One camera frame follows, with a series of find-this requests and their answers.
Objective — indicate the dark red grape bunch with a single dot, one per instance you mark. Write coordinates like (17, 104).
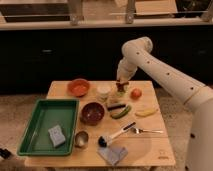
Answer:
(121, 87)

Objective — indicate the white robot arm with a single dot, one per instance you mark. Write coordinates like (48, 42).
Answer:
(192, 93)

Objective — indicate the white cup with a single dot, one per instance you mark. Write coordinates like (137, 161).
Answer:
(103, 91)

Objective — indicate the green plastic cup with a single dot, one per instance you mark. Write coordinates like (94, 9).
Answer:
(120, 94)

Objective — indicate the small metal cup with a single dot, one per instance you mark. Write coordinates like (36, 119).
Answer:
(81, 139)

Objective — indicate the black and tan eraser block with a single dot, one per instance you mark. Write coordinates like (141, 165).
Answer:
(116, 105)

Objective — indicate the orange bowl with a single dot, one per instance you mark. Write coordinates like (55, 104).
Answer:
(78, 87)

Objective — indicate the red tomato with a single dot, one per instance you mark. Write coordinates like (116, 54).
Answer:
(136, 93)

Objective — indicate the dark red bowl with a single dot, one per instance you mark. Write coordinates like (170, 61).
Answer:
(92, 113)

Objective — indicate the green pepper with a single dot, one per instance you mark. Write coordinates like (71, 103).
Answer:
(122, 113)

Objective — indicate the wooden table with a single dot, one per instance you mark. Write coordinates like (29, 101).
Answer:
(145, 149)

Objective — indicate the yellow banana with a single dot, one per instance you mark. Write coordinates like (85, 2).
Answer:
(146, 112)

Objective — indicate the metal fork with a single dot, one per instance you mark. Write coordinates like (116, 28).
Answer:
(138, 131)

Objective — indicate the blue grey cloth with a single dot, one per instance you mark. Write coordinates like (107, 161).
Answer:
(112, 155)

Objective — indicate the blue grey sponge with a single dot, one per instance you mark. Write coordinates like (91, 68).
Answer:
(56, 135)

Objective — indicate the green plastic tray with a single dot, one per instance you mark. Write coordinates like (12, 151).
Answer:
(46, 114)

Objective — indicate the black object on floor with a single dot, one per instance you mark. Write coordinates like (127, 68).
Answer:
(5, 153)

